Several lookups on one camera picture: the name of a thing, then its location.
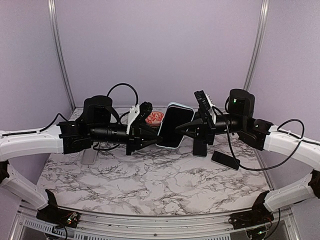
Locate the left aluminium frame post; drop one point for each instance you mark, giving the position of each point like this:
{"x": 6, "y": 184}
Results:
{"x": 59, "y": 52}

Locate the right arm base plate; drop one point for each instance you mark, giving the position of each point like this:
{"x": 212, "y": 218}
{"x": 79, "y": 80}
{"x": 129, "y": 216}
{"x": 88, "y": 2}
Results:
{"x": 249, "y": 218}

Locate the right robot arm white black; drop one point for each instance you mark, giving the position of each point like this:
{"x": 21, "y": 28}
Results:
{"x": 261, "y": 135}

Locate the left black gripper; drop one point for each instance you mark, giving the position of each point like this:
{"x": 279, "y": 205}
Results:
{"x": 140, "y": 138}

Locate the right aluminium frame post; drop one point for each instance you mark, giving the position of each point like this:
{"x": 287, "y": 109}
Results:
{"x": 260, "y": 33}

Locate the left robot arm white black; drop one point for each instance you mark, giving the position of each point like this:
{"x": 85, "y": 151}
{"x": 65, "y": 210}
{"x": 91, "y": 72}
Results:
{"x": 62, "y": 138}

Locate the aluminium frame post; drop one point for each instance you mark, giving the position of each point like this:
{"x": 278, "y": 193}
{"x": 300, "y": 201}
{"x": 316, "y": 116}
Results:
{"x": 260, "y": 33}
{"x": 59, "y": 52}

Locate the black smartphone teal edge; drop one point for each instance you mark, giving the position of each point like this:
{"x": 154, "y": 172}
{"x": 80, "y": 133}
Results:
{"x": 199, "y": 148}

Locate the grey translucent phone case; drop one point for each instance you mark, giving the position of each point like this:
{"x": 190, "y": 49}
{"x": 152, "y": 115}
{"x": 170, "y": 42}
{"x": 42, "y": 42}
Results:
{"x": 88, "y": 157}

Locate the front aluminium rail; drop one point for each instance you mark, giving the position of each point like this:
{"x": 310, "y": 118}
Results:
{"x": 104, "y": 226}

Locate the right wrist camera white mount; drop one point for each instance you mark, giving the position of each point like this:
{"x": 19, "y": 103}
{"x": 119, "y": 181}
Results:
{"x": 205, "y": 103}

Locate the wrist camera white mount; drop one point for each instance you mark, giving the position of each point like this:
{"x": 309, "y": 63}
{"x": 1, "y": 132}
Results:
{"x": 137, "y": 116}
{"x": 205, "y": 103}

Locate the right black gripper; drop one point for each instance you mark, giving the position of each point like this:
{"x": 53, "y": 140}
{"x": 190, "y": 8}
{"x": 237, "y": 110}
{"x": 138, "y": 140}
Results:
{"x": 204, "y": 128}

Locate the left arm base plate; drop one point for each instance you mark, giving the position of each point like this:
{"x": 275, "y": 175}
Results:
{"x": 61, "y": 217}

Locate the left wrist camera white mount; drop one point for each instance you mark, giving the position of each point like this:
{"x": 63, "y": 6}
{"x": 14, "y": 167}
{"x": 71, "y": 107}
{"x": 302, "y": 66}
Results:
{"x": 137, "y": 116}

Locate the red white patterned bowl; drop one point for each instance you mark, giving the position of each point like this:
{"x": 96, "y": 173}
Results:
{"x": 155, "y": 118}

